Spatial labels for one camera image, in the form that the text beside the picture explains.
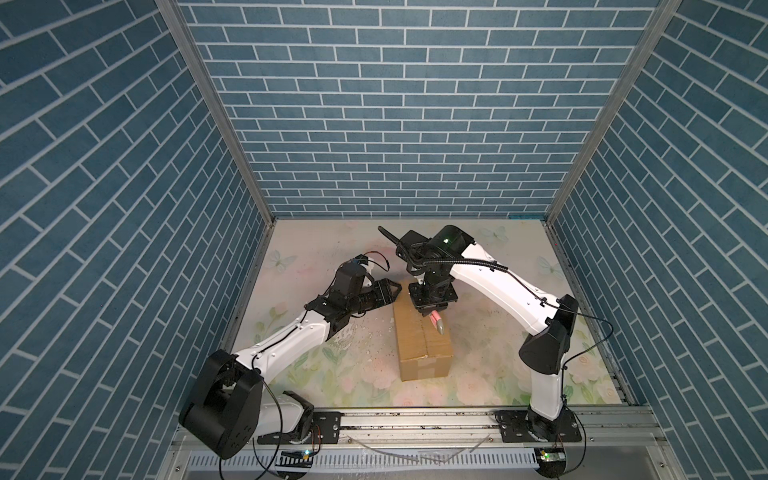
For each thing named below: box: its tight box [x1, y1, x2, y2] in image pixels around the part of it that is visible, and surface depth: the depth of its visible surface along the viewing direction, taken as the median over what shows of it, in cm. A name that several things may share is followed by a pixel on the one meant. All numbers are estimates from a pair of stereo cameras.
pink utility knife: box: [430, 310, 444, 335], surface depth 67 cm
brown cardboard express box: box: [393, 280, 454, 382], surface depth 73 cm
